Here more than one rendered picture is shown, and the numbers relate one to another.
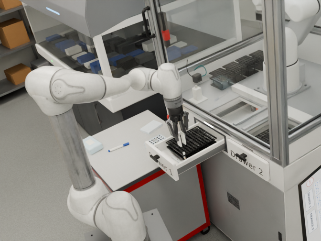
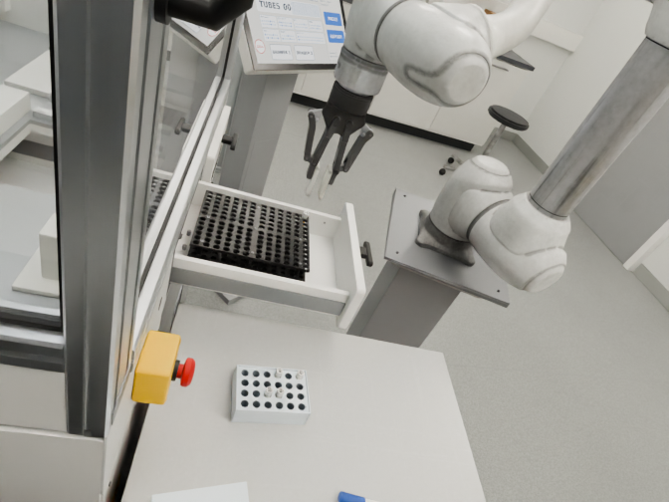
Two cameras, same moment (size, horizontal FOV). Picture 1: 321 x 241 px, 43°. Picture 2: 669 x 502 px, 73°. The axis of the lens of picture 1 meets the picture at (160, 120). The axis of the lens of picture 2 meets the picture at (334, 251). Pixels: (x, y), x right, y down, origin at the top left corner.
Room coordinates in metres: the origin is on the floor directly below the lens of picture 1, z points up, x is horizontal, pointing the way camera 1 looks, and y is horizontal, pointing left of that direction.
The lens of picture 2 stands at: (2.52, 0.11, 1.44)
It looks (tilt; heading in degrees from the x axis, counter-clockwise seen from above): 36 degrees down; 187
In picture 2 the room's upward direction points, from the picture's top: 25 degrees clockwise
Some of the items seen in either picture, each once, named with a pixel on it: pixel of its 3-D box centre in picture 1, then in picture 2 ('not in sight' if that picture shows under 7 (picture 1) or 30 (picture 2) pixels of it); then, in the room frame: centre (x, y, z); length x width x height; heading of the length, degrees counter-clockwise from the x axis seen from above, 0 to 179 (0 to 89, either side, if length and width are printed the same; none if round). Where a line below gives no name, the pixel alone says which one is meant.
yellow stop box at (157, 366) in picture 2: not in sight; (158, 368); (2.19, -0.09, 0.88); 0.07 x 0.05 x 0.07; 25
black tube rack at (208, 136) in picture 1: (191, 144); (252, 240); (1.85, -0.14, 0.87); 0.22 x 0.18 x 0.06; 115
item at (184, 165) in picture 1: (193, 144); (247, 241); (1.85, -0.15, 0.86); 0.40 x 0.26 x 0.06; 115
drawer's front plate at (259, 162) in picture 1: (247, 158); (216, 148); (1.61, -0.38, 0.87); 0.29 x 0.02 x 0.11; 25
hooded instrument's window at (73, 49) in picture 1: (117, 19); not in sight; (3.59, 0.18, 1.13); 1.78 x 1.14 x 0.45; 25
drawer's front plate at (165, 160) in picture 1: (161, 159); (345, 260); (1.76, 0.04, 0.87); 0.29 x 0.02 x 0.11; 25
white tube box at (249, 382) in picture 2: (156, 143); (270, 394); (2.07, 0.05, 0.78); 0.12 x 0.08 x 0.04; 121
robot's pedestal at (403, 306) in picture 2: not in sight; (389, 323); (1.30, 0.24, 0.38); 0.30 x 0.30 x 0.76; 12
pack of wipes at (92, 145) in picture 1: (90, 145); not in sight; (2.21, 0.47, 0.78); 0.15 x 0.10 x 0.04; 32
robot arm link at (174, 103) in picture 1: (173, 100); (360, 71); (1.73, -0.08, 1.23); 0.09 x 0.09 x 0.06
